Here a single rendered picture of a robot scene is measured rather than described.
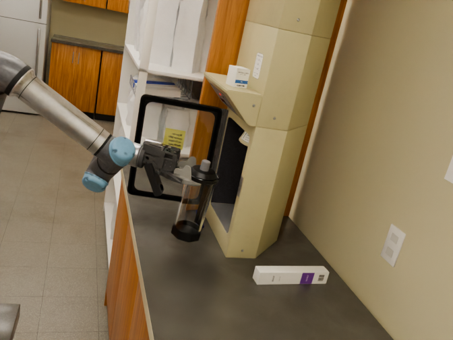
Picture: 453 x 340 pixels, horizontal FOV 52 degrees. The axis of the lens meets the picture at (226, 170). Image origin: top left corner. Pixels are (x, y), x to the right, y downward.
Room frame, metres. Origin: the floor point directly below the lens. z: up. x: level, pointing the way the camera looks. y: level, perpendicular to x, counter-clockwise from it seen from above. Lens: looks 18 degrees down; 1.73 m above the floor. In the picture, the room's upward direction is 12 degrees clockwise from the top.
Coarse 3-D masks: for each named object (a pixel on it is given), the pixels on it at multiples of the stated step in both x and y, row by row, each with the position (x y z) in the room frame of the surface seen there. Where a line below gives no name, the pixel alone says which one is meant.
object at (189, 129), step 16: (160, 96) 1.67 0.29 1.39; (160, 112) 1.67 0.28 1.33; (176, 112) 1.68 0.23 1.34; (192, 112) 1.69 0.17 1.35; (208, 112) 1.70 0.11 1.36; (144, 128) 1.66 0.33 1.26; (160, 128) 1.67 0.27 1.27; (176, 128) 1.68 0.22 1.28; (192, 128) 1.69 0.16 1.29; (208, 128) 1.70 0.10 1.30; (176, 144) 1.68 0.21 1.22; (192, 144) 1.69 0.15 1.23; (208, 144) 1.70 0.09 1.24; (144, 176) 1.67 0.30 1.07; (160, 176) 1.68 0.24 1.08; (176, 192) 1.69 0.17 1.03
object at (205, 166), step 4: (204, 160) 1.40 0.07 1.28; (204, 164) 1.38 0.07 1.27; (208, 164) 1.38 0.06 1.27; (192, 168) 1.38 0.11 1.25; (196, 168) 1.39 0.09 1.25; (200, 168) 1.39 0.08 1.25; (204, 168) 1.38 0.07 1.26; (208, 168) 1.39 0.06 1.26; (192, 172) 1.37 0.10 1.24; (196, 172) 1.36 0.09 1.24; (200, 172) 1.36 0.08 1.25; (204, 172) 1.37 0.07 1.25; (208, 172) 1.38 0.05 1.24; (212, 172) 1.39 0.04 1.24; (196, 176) 1.35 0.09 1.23; (200, 176) 1.35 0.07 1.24; (204, 176) 1.35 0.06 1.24; (208, 176) 1.36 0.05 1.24; (212, 176) 1.37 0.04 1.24; (216, 176) 1.40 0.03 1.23
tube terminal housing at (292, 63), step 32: (256, 32) 1.59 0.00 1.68; (288, 32) 1.44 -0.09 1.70; (288, 64) 1.44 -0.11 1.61; (320, 64) 1.60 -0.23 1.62; (288, 96) 1.45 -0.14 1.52; (256, 128) 1.42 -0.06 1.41; (288, 128) 1.46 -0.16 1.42; (256, 160) 1.43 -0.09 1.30; (288, 160) 1.53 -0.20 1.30; (256, 192) 1.44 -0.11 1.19; (288, 192) 1.62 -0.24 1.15; (256, 224) 1.45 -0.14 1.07; (256, 256) 1.47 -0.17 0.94
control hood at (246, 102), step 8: (208, 72) 1.68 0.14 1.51; (208, 80) 1.66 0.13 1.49; (216, 80) 1.53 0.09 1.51; (224, 80) 1.57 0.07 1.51; (224, 88) 1.42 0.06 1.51; (232, 88) 1.43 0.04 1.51; (240, 88) 1.46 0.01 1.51; (248, 88) 1.50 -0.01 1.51; (232, 96) 1.39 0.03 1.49; (240, 96) 1.40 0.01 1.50; (248, 96) 1.41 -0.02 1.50; (256, 96) 1.42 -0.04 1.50; (224, 104) 1.67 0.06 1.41; (232, 104) 1.45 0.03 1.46; (240, 104) 1.40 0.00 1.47; (248, 104) 1.41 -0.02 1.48; (256, 104) 1.42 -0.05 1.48; (240, 112) 1.41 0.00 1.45; (248, 112) 1.41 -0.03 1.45; (256, 112) 1.42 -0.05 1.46; (248, 120) 1.41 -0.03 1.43; (256, 120) 1.43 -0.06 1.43
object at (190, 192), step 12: (192, 180) 1.35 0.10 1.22; (204, 180) 1.34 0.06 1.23; (216, 180) 1.37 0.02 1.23; (192, 192) 1.35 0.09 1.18; (204, 192) 1.35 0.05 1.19; (180, 204) 1.38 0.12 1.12; (192, 204) 1.35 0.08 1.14; (204, 204) 1.36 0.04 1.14; (180, 216) 1.36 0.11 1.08; (192, 216) 1.35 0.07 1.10; (204, 216) 1.38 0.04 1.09; (180, 228) 1.36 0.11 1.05; (192, 228) 1.36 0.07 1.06
